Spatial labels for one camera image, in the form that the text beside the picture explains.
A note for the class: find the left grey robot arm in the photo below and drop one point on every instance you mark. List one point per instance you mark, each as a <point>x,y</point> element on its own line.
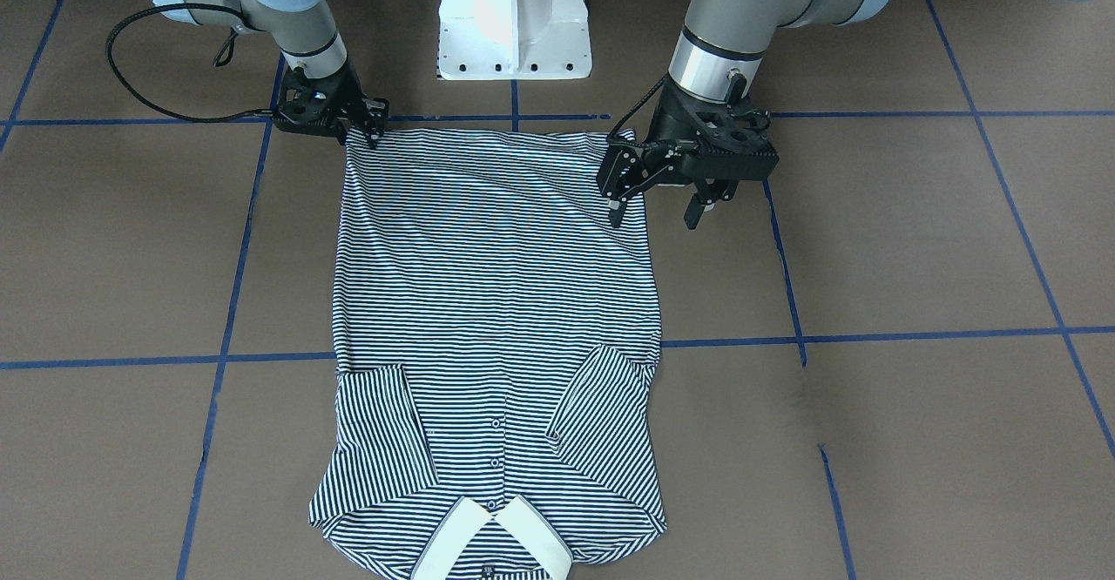
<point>723,42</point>

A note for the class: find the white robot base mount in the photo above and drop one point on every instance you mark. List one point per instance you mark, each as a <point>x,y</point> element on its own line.
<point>513,39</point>

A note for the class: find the navy white striped polo shirt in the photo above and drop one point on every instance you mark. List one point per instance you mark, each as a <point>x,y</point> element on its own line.
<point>496,342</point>

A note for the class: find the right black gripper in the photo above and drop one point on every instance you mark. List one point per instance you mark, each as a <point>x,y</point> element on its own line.
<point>348,92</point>

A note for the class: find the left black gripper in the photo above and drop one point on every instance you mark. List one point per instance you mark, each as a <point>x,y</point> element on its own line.
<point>672,118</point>

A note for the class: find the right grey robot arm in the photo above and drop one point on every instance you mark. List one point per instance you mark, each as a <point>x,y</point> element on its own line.
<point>304,30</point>

